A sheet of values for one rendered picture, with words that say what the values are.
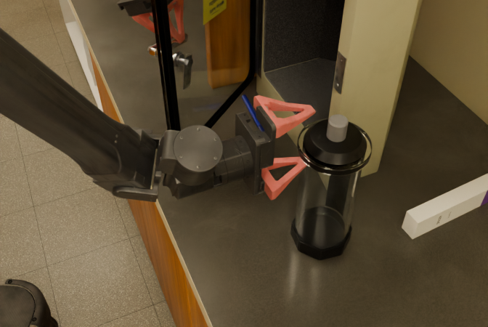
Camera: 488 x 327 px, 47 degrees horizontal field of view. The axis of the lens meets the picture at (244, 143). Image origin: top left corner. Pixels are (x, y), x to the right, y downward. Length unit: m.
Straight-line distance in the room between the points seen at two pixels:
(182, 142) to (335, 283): 0.42
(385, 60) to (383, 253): 0.32
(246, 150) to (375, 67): 0.29
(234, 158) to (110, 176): 0.16
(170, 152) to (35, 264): 1.62
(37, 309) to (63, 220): 0.58
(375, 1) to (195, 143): 0.35
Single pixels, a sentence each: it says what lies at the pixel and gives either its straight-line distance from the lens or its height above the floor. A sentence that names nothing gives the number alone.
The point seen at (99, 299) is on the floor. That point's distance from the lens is 2.07.
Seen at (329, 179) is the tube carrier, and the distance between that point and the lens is 0.82.
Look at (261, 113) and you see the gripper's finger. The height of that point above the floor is 1.27.
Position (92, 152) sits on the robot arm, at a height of 1.31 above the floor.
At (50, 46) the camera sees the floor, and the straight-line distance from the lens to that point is 3.26.
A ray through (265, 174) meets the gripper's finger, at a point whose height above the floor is 1.15.
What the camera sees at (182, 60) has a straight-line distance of 0.92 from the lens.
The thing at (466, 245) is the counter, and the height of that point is 0.94.
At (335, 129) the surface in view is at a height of 1.20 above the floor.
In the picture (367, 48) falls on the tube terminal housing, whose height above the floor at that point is 1.25.
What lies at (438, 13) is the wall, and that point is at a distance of 1.38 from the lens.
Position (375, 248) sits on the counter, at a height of 0.94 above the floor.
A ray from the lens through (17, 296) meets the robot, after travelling 1.87.
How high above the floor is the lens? 1.74
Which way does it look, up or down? 44 degrees down
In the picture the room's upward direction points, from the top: straight up
